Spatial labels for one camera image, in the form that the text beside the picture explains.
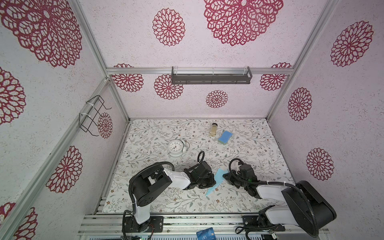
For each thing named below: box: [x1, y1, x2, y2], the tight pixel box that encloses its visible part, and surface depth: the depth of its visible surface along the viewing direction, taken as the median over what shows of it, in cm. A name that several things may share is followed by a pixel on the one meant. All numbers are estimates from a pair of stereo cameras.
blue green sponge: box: [217, 130, 233, 145], surface depth 109 cm
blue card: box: [196, 227, 216, 240], surface depth 73 cm
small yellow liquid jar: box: [210, 124, 218, 137], surface depth 112 cm
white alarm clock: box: [167, 139, 187, 158], surface depth 101 cm
